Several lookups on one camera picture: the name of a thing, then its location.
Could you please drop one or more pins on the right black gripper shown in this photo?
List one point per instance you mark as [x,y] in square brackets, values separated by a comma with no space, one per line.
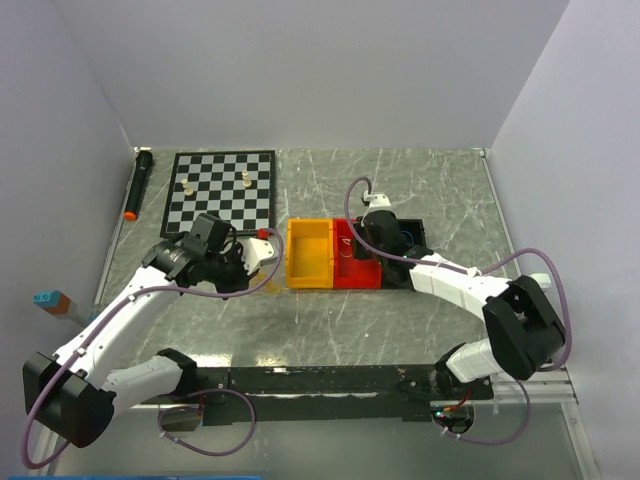
[363,225]

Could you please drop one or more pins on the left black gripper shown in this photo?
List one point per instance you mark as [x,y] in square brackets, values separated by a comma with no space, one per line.
[242,280]

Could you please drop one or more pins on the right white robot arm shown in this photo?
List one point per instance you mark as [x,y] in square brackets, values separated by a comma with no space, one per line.
[523,329]

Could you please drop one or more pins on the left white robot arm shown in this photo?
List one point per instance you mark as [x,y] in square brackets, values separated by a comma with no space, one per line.
[76,391]

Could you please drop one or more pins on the black plastic bin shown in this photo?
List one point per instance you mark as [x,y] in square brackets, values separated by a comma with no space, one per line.
[407,237]

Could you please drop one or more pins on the red plastic bin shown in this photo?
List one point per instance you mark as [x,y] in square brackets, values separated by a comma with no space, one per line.
[349,272]

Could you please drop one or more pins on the cream chess piece left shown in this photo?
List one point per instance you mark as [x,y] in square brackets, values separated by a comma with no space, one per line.
[188,188]

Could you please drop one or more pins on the cream chess piece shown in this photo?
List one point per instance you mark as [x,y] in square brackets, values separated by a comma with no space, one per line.
[188,188]
[246,180]

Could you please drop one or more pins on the yellow plastic bin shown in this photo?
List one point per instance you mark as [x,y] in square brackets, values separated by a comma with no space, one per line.
[309,254]

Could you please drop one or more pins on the black white chessboard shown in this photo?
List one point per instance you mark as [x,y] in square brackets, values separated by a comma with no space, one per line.
[217,180]

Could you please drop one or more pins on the cream chess piece right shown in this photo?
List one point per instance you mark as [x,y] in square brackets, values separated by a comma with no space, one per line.
[246,180]

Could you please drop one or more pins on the black marker orange cap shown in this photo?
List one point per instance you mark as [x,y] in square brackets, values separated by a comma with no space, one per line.
[144,164]

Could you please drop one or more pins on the blue brown toy block stick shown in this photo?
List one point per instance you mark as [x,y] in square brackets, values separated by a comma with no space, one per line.
[60,306]

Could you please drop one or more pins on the white scanner device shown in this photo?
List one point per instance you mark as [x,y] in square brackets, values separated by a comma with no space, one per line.
[543,280]

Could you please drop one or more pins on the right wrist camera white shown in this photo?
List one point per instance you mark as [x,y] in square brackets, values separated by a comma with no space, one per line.
[376,201]

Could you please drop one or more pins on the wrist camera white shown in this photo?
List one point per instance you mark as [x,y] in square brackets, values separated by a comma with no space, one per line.
[257,253]
[376,201]

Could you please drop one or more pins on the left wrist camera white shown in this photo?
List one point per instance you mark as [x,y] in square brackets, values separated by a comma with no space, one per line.
[257,253]

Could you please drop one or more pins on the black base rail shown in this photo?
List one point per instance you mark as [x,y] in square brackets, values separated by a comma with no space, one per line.
[304,393]

